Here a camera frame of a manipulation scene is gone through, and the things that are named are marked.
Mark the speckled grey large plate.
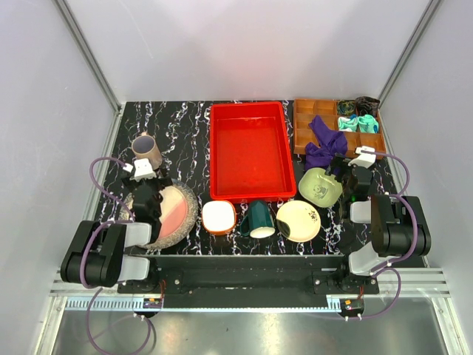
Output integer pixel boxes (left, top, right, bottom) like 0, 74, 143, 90
125, 177, 199, 251

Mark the pink cream round plate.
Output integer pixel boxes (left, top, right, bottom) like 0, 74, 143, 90
157, 186, 188, 240

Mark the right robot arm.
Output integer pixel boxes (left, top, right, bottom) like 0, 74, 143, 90
325, 148, 432, 294

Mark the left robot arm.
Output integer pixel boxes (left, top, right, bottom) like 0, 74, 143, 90
60, 168, 173, 288

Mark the red plastic bin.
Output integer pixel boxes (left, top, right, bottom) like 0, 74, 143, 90
209, 101, 296, 203

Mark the green panda square dish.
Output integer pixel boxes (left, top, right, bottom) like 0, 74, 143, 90
299, 167, 343, 208

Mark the purple cloth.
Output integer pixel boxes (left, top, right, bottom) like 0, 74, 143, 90
304, 115, 348, 171

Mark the iridescent pink cup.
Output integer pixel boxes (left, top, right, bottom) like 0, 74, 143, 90
131, 132, 163, 170

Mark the white mint sock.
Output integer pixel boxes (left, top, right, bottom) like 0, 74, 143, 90
337, 115, 358, 132

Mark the mint green sock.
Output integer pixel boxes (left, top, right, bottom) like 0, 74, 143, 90
358, 114, 379, 134

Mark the dark patterned sock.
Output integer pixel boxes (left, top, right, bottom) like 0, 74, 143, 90
336, 100, 356, 116

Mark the wooden compartment organizer tray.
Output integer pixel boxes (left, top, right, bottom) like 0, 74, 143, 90
293, 98, 387, 158

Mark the orange white square bowl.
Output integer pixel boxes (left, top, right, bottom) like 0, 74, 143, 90
201, 200, 237, 236

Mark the brown dark rolled sock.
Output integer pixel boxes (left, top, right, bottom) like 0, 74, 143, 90
355, 96, 380, 118

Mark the dark green mug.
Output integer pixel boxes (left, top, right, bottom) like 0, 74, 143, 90
240, 200, 276, 239

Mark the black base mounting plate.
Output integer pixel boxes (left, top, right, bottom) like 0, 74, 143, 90
118, 255, 379, 310

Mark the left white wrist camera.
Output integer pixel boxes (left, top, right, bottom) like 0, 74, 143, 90
123, 158, 157, 182

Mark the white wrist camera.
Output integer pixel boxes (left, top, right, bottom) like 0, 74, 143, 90
123, 158, 157, 182
348, 146, 376, 169

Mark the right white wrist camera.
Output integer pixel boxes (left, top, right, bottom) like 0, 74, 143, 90
348, 146, 376, 169

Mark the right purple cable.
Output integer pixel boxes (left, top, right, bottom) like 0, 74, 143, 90
345, 147, 426, 321

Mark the purple cable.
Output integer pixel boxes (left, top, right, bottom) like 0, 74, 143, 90
81, 157, 157, 355
345, 147, 426, 321

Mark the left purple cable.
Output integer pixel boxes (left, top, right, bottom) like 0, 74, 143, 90
81, 157, 157, 355

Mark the aluminium frame rail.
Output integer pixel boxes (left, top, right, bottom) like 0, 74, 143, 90
51, 0, 124, 114

